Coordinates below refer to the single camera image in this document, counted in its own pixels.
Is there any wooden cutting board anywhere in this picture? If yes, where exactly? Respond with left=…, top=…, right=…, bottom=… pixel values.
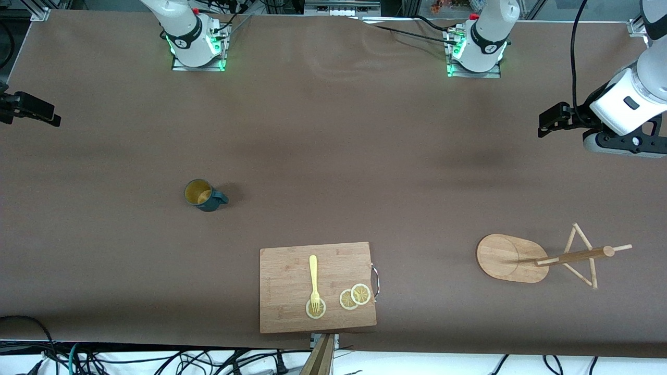
left=259, top=241, right=380, bottom=334

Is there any wooden beam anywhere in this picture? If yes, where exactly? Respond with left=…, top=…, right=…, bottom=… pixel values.
left=300, top=336, right=335, bottom=375

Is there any long black table cable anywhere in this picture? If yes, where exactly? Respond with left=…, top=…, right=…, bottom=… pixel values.
left=360, top=18, right=459, bottom=47

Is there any short black table cable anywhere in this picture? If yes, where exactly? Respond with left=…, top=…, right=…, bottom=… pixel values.
left=414, top=15, right=456, bottom=33

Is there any black looped floor cable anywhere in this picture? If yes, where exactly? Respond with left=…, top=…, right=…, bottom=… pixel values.
left=0, top=315, right=55, bottom=375

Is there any yellow plastic fork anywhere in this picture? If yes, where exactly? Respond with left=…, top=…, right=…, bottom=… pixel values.
left=308, top=255, right=322, bottom=316

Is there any grey power strip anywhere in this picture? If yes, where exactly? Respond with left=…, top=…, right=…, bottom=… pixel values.
left=304, top=0, right=382, bottom=17

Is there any wooden mug rack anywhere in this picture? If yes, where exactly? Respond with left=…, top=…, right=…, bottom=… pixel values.
left=476, top=222, right=633, bottom=290

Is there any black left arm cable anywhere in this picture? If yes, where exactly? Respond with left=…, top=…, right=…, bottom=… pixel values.
left=571, top=0, right=590, bottom=123

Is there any teal mug with yellow inside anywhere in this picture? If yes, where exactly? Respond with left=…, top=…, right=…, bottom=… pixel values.
left=184, top=179, right=229, bottom=213

